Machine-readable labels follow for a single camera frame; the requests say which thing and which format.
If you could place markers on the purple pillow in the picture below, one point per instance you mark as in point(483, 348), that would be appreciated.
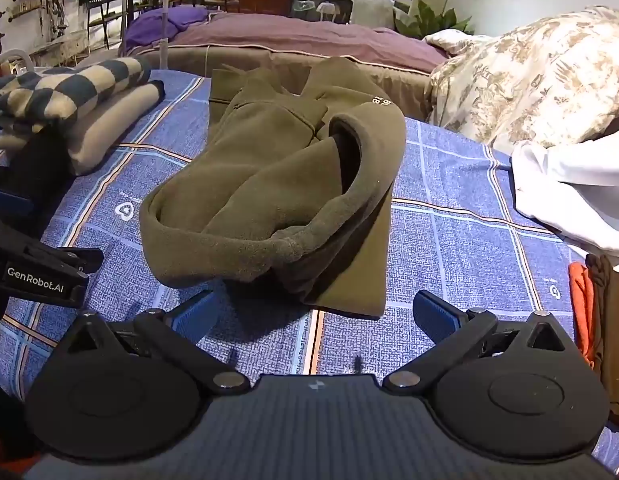
point(154, 25)

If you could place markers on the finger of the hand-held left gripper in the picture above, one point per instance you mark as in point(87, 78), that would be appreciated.
point(11, 205)

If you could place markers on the white pole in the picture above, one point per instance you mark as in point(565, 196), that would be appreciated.
point(167, 15)

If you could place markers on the dark brown garment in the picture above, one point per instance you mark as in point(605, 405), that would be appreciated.
point(614, 330)

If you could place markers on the beige floral quilt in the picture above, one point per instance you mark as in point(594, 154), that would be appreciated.
point(529, 75)

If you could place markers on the white garment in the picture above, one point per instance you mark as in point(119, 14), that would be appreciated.
point(564, 185)

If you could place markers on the folded checkered cloth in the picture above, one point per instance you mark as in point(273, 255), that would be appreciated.
point(74, 82)

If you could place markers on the purple bed cover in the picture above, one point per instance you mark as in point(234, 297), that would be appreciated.
point(299, 35)

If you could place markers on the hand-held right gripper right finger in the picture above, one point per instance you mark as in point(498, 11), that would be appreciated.
point(434, 315)

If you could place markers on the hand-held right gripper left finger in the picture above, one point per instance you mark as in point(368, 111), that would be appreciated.
point(199, 312)

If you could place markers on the folded beige striped cloth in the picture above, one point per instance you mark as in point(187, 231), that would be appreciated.
point(114, 125)

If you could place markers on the green plant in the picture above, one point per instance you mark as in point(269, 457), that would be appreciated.
point(432, 22)

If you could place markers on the whitish sack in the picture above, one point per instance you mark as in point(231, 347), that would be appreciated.
point(372, 10)

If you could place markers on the olive green sweatshirt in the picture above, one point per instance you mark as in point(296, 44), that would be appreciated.
point(269, 175)

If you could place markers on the tan bed base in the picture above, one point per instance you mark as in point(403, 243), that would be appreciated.
point(269, 62)

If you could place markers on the orange garment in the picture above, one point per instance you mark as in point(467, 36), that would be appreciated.
point(582, 305)

